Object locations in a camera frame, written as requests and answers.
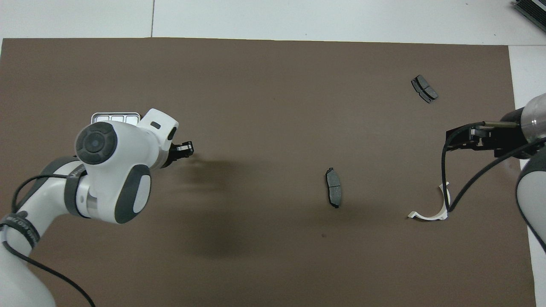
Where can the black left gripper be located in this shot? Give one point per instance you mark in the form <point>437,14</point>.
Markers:
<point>169,155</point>

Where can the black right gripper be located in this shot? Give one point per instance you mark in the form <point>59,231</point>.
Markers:
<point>507,136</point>

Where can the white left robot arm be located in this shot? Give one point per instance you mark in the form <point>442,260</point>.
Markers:
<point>111,170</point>

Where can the silver metal tray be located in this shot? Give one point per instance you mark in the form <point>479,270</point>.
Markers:
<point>111,117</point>

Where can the short dark brake pad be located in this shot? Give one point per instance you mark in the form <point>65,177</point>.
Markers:
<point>424,88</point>

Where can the brown table mat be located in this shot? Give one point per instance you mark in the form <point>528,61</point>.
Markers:
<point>273,106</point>

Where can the grey ribbed device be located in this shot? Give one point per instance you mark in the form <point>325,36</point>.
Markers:
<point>533,10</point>

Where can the long dark brake pad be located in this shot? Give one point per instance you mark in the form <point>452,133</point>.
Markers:
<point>333,187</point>

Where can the white curved plastic bracket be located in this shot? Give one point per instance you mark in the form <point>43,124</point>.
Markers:
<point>439,216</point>

